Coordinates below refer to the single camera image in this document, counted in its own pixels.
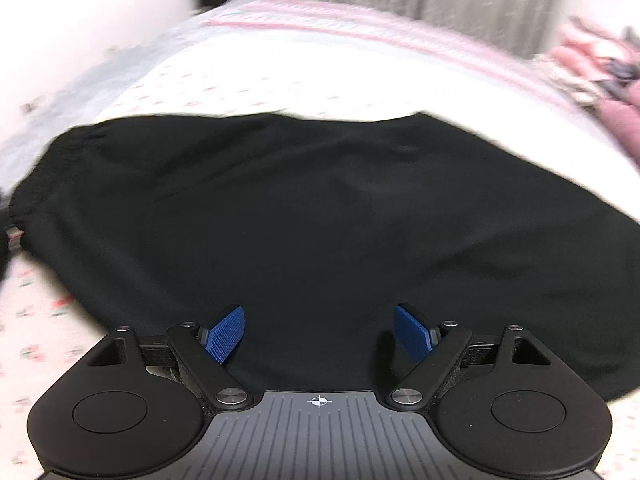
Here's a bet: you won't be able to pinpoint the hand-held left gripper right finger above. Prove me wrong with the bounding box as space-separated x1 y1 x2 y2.
387 303 557 407

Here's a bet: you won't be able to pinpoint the cherry print bed sheet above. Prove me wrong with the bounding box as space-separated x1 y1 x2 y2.
0 45 640 480

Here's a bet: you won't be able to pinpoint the dark cloth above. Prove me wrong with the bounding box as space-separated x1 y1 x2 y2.
0 187 23 283

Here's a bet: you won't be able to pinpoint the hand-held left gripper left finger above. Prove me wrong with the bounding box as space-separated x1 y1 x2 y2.
80 304 256 408

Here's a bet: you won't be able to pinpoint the grey star print curtain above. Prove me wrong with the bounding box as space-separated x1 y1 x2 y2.
285 0 576 58

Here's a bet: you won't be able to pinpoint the pink velvet quilt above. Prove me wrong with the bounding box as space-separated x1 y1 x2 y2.
597 95 640 171

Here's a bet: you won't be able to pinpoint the pink striped blanket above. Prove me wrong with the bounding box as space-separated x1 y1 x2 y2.
207 0 591 111

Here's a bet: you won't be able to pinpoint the black pants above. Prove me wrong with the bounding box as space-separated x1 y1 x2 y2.
10 112 640 403

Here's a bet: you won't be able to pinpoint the striped cloth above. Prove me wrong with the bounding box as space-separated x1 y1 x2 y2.
532 55 601 108

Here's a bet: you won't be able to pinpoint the pink folded garment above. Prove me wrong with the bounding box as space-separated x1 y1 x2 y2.
550 17 640 93

